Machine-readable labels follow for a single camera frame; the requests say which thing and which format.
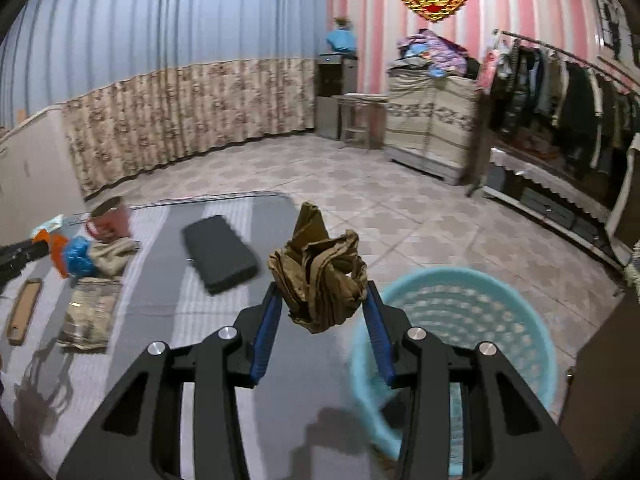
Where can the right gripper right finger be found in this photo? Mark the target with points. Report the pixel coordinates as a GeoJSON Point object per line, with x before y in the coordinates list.
{"type": "Point", "coordinates": [507, 432]}

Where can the orange plastic bag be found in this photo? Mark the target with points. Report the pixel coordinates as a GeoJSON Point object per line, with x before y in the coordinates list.
{"type": "Point", "coordinates": [56, 243]}

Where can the blue plastic bag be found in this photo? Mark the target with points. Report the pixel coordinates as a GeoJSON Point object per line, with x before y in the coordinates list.
{"type": "Point", "coordinates": [76, 258]}

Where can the brown paper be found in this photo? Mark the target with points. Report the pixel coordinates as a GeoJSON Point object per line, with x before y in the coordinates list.
{"type": "Point", "coordinates": [322, 279]}

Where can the light blue tissue box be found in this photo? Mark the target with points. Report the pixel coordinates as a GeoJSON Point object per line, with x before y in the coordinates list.
{"type": "Point", "coordinates": [54, 224]}

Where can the white cabinet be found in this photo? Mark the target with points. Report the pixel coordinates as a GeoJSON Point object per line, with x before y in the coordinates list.
{"type": "Point", "coordinates": [38, 180]}

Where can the striped grey table cloth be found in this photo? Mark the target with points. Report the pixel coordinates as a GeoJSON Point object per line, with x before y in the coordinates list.
{"type": "Point", "coordinates": [298, 423]}

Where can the beige crumpled cloth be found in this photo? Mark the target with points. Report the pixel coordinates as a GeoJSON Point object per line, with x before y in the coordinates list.
{"type": "Point", "coordinates": [111, 259]}

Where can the black flat case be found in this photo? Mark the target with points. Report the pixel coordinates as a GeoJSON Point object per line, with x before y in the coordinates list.
{"type": "Point", "coordinates": [219, 256]}

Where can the pink metal mug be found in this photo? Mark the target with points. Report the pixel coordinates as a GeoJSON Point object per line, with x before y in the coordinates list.
{"type": "Point", "coordinates": [109, 221]}

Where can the floral beige curtain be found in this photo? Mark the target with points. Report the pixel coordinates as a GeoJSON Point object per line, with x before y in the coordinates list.
{"type": "Point", "coordinates": [152, 120]}

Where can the low tv bench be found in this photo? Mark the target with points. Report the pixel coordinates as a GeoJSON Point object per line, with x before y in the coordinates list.
{"type": "Point", "coordinates": [539, 191]}

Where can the cloth covered cabinet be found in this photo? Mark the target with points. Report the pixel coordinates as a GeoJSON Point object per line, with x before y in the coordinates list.
{"type": "Point", "coordinates": [431, 123]}

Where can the small folding table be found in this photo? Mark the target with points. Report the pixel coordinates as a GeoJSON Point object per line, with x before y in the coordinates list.
{"type": "Point", "coordinates": [361, 119]}

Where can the clothes rack with clothes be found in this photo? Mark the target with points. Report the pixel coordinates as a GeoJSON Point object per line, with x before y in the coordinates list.
{"type": "Point", "coordinates": [567, 114]}

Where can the water dispenser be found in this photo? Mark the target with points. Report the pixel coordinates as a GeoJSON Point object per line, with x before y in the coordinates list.
{"type": "Point", "coordinates": [336, 74]}

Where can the pile of clothes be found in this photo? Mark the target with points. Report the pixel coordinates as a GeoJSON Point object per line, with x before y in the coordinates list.
{"type": "Point", "coordinates": [438, 56]}

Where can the blue covered potted plant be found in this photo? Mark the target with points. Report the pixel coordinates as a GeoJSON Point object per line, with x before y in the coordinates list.
{"type": "Point", "coordinates": [341, 39]}

